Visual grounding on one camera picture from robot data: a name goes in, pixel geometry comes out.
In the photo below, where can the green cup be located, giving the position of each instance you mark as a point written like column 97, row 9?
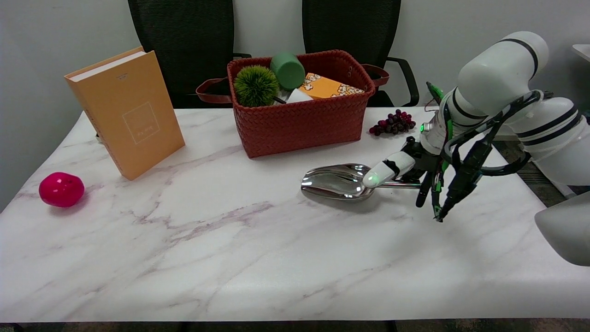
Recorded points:
column 287, row 70

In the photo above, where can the red woven basket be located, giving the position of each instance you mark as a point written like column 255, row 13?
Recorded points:
column 299, row 124

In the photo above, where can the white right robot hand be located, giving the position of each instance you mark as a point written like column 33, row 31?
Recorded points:
column 392, row 168

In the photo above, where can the stainless steel scoop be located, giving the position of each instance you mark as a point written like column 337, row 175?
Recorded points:
column 332, row 182

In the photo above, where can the black mesh office chair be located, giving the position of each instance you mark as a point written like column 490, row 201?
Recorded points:
column 182, row 46
column 348, row 27

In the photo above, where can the white desk corner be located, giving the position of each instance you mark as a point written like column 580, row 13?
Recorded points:
column 582, row 50

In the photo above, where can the purple grape bunch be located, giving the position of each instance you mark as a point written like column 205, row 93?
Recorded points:
column 394, row 124

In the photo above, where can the magenta plastic ball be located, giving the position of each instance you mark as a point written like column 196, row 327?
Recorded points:
column 61, row 189

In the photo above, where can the green spiky plant ball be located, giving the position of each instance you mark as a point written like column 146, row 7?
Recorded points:
column 256, row 86

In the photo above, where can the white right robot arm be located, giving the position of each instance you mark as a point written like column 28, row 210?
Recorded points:
column 498, row 78

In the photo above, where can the white box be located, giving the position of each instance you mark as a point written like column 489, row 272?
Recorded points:
column 299, row 97

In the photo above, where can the orange popcorn box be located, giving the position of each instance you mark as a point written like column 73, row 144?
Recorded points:
column 326, row 87

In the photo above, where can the orange hardcover book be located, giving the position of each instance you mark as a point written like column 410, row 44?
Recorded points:
column 133, row 124

